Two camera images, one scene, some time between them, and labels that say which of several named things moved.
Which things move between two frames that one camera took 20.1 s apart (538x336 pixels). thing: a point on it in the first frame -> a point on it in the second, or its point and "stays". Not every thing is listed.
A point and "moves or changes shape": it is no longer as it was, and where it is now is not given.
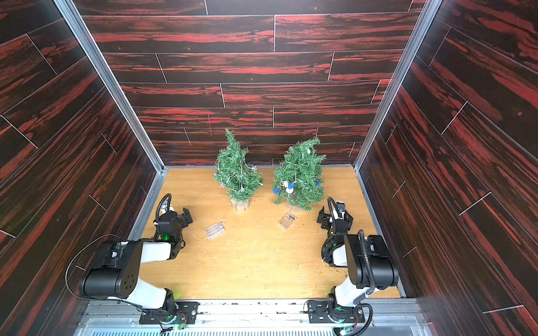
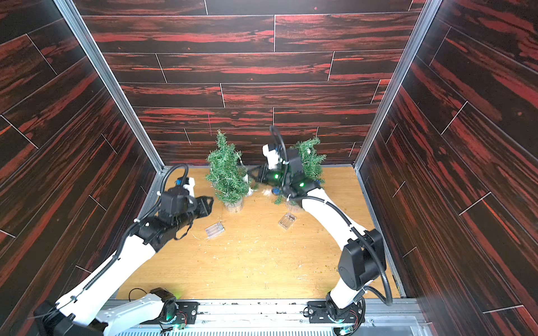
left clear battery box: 214,229 stays
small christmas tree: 235,173 moves or changes shape
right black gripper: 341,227 -> 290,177
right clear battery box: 287,220 stays
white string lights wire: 232,173 -> 250,192
